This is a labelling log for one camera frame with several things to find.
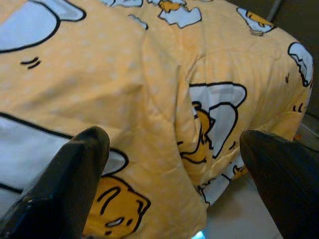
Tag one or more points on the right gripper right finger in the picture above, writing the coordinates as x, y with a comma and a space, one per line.
286, 184

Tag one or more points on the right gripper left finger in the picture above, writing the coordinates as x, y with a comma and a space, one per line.
59, 184

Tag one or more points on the yellow cartoon print blanket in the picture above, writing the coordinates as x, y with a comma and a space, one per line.
124, 74

